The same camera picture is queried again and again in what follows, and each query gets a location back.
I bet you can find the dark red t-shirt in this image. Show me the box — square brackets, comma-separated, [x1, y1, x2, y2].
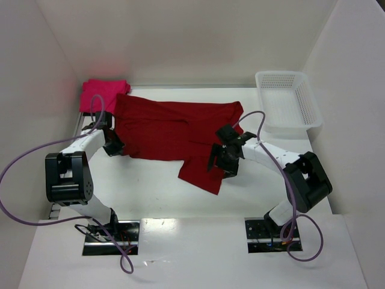
[114, 94, 244, 194]

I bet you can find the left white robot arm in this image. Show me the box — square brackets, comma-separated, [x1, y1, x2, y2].
[45, 111, 125, 234]

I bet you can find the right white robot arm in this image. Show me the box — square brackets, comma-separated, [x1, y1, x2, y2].
[208, 125, 333, 232]

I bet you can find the folded pink t-shirt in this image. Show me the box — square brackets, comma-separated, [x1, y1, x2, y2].
[79, 79, 131, 114]

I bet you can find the white plastic basket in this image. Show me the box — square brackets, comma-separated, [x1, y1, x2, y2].
[255, 70, 322, 133]

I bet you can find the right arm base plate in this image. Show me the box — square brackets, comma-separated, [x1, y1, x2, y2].
[245, 218, 303, 253]

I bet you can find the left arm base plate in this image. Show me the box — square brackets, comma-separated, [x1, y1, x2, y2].
[74, 220, 140, 256]

